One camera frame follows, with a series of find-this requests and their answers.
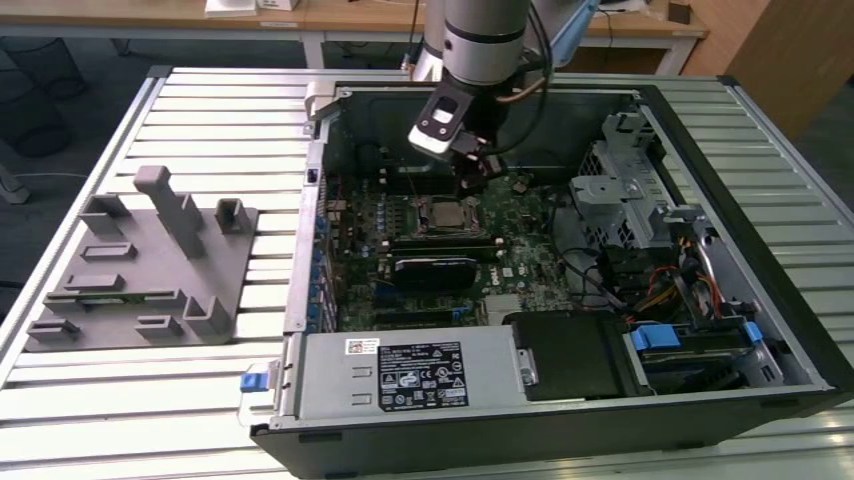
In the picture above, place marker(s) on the grey parts rack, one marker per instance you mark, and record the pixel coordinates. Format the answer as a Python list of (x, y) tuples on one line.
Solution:
[(160, 300)]

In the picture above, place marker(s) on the coin battery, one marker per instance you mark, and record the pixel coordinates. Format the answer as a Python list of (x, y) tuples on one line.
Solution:
[(520, 186)]

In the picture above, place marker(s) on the silver drive cage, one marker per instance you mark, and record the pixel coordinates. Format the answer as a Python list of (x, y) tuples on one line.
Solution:
[(600, 192)]

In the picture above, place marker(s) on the blue case latch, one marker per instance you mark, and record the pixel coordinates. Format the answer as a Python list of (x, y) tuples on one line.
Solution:
[(251, 382)]

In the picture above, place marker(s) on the white stand foot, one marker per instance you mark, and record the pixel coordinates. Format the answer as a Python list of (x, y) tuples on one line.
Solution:
[(13, 187)]

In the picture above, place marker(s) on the black graphics card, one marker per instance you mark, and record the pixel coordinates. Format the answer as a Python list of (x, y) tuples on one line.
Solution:
[(434, 272)]

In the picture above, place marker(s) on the black PC case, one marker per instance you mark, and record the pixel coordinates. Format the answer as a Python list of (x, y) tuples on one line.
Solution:
[(534, 445)]

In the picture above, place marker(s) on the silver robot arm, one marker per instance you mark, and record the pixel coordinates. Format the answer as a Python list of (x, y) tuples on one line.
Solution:
[(483, 45)]

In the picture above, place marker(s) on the silver chipset heat sink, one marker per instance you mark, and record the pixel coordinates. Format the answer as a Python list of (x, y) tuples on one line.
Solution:
[(503, 304)]

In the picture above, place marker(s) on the blue disk carrier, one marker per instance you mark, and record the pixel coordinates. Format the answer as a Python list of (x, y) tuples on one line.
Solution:
[(654, 337)]

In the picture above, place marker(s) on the black mesh waste bin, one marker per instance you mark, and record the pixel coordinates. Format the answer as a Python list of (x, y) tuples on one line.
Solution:
[(40, 55)]

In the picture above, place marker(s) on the green RAM stick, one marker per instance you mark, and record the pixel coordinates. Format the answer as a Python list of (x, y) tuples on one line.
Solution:
[(143, 297)]

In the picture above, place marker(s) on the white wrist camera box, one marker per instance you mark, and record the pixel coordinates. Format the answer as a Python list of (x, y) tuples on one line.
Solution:
[(434, 135)]

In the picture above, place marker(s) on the small brown box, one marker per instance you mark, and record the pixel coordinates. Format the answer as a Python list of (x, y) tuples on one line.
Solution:
[(679, 12)]

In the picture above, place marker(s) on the small blue clip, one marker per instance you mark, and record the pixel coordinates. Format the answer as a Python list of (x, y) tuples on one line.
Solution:
[(751, 334)]

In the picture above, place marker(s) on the wooden cabinet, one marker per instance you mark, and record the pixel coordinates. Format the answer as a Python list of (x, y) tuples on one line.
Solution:
[(787, 60)]

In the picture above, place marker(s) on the CPU socket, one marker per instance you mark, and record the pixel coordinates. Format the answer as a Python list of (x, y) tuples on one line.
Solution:
[(420, 231)]

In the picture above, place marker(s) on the silver CPU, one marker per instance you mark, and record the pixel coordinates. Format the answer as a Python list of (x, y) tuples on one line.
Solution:
[(448, 214)]

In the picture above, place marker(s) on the silver power supply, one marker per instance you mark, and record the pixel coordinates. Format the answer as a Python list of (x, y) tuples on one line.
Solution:
[(320, 370)]

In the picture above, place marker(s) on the grey case latch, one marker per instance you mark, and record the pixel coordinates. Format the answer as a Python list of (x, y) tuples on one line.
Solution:
[(319, 100)]

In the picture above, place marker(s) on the green motherboard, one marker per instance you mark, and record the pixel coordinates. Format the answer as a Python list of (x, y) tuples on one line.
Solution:
[(527, 250)]

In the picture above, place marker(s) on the wooden desk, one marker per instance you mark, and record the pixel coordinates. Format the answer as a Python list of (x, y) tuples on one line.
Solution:
[(220, 25)]

